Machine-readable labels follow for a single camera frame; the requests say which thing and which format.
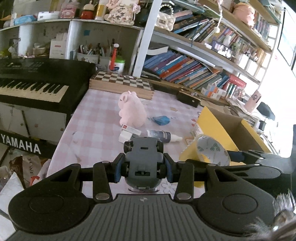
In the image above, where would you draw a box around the yellow tape roll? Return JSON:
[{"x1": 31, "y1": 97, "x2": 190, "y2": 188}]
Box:
[{"x1": 196, "y1": 134, "x2": 231, "y2": 166}]

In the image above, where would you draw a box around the grey toy car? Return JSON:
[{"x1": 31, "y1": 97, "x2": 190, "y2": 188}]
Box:
[{"x1": 121, "y1": 137, "x2": 166, "y2": 193}]

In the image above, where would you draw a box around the white spray bottle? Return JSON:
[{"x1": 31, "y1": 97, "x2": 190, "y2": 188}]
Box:
[{"x1": 147, "y1": 130, "x2": 183, "y2": 143}]

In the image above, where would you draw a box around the white red small box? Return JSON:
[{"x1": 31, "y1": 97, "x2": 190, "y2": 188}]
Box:
[{"x1": 118, "y1": 125, "x2": 142, "y2": 143}]

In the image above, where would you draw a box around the pink plush pig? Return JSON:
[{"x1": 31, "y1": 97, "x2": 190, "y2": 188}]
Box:
[{"x1": 118, "y1": 91, "x2": 147, "y2": 128}]

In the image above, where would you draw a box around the yellow cardboard box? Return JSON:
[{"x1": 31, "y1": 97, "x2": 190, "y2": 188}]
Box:
[{"x1": 179, "y1": 107, "x2": 270, "y2": 166}]

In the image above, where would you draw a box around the pink checkered tablecloth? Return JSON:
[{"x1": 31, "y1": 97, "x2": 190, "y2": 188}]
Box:
[{"x1": 47, "y1": 89, "x2": 203, "y2": 176}]

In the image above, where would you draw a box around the stack of papers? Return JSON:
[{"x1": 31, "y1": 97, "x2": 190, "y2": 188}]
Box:
[{"x1": 226, "y1": 98, "x2": 264, "y2": 128}]

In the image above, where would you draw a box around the pink pen holder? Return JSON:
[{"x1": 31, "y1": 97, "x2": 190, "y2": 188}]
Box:
[{"x1": 244, "y1": 90, "x2": 261, "y2": 113}]

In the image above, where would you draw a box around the black brown small case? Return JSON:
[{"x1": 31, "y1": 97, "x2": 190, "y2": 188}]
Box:
[{"x1": 176, "y1": 89, "x2": 201, "y2": 108}]

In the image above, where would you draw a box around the wooden chess board box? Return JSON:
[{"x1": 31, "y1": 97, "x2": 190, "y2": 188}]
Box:
[{"x1": 89, "y1": 71, "x2": 154, "y2": 100}]

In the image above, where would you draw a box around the black Yamaha keyboard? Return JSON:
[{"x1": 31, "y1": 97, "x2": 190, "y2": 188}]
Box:
[{"x1": 1, "y1": 58, "x2": 96, "y2": 158}]

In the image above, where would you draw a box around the white green jar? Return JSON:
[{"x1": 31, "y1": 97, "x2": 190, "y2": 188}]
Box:
[{"x1": 107, "y1": 56, "x2": 125, "y2": 75}]

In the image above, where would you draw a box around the white bookshelf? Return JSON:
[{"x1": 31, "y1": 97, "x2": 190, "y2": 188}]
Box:
[{"x1": 1, "y1": 1, "x2": 273, "y2": 90}]

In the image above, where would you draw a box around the red bottle figurine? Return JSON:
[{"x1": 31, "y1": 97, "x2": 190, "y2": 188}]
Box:
[{"x1": 109, "y1": 43, "x2": 119, "y2": 71}]

